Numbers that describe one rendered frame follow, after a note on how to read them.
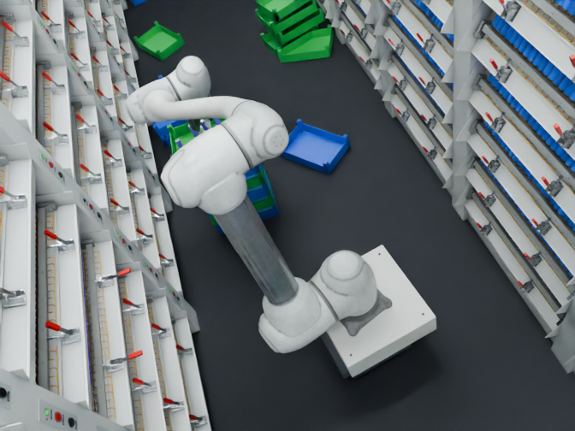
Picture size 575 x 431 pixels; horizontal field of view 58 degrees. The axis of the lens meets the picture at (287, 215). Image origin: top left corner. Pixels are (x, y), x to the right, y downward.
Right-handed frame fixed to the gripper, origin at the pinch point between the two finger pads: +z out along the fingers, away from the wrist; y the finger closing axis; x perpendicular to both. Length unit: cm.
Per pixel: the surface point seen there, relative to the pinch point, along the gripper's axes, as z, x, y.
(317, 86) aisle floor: 69, 5, 81
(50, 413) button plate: -79, -59, -82
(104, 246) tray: -25, -21, -57
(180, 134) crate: 17.3, 11.7, -5.1
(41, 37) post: -27, 51, -25
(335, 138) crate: 51, -28, 57
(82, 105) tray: 1.4, 39.7, -27.7
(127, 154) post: 29.3, 25.8, -25.1
